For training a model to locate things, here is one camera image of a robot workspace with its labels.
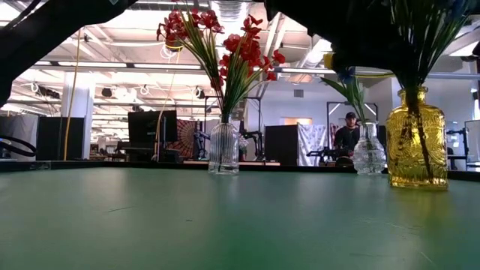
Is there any black cable loop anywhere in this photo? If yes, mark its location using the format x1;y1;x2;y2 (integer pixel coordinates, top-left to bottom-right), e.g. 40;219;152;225
0;135;38;158

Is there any round black ceiling fixture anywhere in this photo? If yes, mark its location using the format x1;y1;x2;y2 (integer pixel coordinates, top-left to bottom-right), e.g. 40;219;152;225
164;32;184;53

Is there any clear bulbous glass vase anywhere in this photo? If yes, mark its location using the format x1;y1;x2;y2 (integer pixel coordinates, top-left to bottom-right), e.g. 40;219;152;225
352;120;387;176

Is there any amber yellow glass vase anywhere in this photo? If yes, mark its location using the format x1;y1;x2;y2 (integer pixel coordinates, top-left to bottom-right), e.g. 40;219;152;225
385;86;449;191

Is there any smooth silver ventilation duct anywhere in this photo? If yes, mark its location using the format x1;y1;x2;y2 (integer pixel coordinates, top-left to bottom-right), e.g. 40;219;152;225
298;35;333;74

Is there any long ceiling light bar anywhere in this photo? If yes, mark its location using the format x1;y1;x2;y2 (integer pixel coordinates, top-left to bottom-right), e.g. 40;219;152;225
33;59;480;80

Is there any black aluminium table frame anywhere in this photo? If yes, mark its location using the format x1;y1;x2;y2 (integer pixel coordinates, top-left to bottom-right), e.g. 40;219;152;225
0;160;480;183

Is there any person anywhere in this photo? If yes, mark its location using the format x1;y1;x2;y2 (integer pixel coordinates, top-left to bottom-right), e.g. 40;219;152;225
332;111;363;151

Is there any yellow hanging cable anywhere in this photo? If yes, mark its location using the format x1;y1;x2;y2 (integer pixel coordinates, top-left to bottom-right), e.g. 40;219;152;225
62;31;82;162

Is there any white pillar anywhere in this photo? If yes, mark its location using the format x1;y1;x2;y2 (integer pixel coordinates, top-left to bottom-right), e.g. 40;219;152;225
61;73;95;162

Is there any grey partition panel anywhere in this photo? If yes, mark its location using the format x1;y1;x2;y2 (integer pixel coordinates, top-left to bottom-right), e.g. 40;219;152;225
0;114;38;161

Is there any green table mat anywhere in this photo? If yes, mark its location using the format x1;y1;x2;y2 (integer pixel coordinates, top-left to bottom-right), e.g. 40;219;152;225
0;167;480;270

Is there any white patterned cloth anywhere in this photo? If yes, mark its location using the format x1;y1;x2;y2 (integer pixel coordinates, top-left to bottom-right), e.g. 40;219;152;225
298;123;328;154

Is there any red mandala tapestry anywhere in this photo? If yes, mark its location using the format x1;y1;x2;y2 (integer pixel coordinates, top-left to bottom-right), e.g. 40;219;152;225
170;118;199;157

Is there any black metal frame stand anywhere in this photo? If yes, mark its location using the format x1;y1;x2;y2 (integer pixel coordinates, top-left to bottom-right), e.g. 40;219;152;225
204;95;263;166
326;100;379;127

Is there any clear ribbed glass vase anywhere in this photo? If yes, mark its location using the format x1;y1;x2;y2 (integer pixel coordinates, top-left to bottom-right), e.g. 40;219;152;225
208;121;241;176

